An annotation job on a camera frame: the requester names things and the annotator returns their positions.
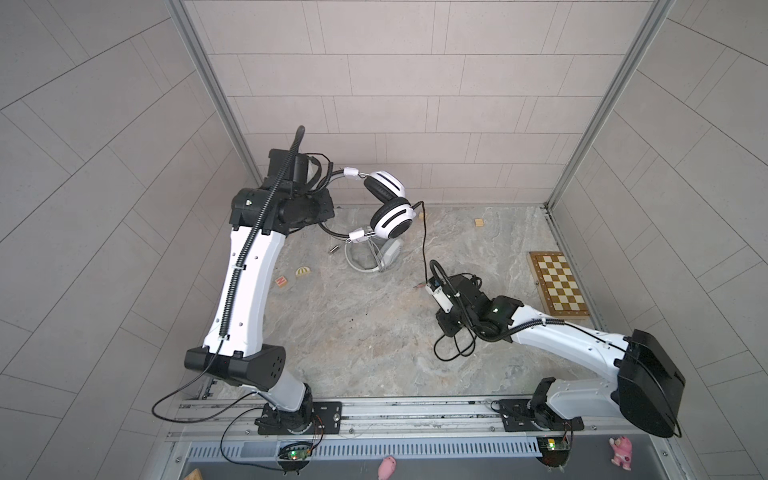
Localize pink plush toy centre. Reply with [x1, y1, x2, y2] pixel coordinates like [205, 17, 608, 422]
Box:
[377, 456, 397, 480]

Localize pink plush toy right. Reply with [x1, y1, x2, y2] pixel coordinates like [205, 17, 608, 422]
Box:
[609, 436, 633, 471]

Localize wooden chessboard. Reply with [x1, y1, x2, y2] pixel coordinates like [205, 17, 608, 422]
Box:
[528, 251, 590, 325]

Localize aluminium mounting rail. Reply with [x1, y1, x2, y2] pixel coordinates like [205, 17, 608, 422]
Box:
[169, 394, 642, 438]

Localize black and white headphones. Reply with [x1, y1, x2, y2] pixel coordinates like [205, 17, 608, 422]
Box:
[316, 166, 478, 363]

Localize right circuit board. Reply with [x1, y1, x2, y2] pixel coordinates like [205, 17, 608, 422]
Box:
[536, 437, 571, 468]

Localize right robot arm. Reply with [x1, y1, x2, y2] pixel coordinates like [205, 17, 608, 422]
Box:
[425, 260, 686, 438]

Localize circuit board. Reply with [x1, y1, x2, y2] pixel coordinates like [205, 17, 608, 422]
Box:
[278, 441, 314, 462]
[536, 437, 571, 468]

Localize wooden piece bottom left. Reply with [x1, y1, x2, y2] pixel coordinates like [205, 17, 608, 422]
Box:
[184, 469, 203, 480]

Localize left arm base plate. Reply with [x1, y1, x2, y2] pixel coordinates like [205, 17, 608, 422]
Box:
[254, 401, 343, 435]

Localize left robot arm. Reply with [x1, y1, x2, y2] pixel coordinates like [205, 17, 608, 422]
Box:
[184, 127, 333, 434]

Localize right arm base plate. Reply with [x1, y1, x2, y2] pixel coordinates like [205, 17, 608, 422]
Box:
[490, 398, 584, 432]

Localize left circuit board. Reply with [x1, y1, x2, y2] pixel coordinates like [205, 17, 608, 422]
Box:
[278, 441, 314, 462]

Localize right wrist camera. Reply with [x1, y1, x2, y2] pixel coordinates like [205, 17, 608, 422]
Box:
[425, 283, 453, 314]

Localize pink plush toy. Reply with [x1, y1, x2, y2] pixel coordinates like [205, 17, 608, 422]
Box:
[609, 436, 633, 471]
[377, 456, 397, 480]

